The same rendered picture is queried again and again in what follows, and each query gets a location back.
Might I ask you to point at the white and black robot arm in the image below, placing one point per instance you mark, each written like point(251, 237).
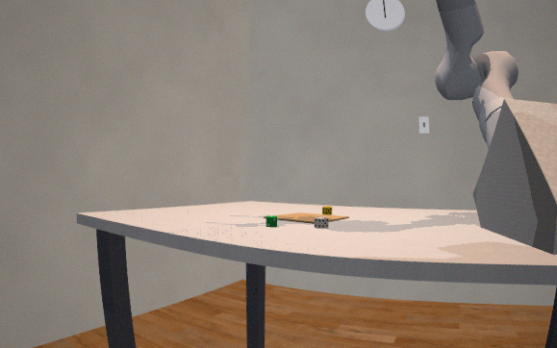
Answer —
point(459, 76)

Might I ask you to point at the orange mat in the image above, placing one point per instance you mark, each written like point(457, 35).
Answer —
point(297, 217)

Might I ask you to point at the grey die with black pips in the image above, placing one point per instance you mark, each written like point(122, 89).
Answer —
point(321, 222)

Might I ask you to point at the green die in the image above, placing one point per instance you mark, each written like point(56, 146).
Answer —
point(271, 220)

